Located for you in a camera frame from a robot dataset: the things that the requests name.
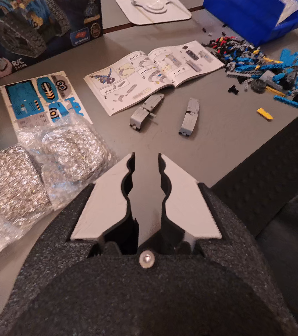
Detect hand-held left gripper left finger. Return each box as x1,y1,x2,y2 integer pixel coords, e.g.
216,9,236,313
70,152,139,256

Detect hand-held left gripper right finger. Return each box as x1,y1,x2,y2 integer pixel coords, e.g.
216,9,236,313
158,153,222,255

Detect pile of small brick parts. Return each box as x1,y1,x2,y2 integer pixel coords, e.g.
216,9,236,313
201,27,298,109

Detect grey desk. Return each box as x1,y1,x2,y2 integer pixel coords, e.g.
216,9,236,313
0,0,298,321

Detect crumpled clear plastic bag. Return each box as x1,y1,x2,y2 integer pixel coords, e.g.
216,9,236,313
0,145,51,269
16,119,118,210

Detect black perforated panel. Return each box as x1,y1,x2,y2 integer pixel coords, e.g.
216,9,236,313
211,102,298,237

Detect grey brick panel assembly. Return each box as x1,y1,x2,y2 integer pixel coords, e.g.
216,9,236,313
129,94,165,132

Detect yellow wedge brick piece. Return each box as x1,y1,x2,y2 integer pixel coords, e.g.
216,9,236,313
257,108,274,121

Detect blue sticker sheet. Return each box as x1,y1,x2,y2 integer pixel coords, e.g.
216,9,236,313
0,71,93,137

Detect open instruction booklet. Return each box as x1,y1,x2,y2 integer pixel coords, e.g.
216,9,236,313
83,40,225,117

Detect dark blue toy box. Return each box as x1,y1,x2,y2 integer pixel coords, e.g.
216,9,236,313
0,0,104,87

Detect blue plastic bin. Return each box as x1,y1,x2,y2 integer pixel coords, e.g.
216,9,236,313
203,0,298,47

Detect small clear plastic bag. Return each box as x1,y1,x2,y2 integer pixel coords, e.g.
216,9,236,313
275,0,298,27

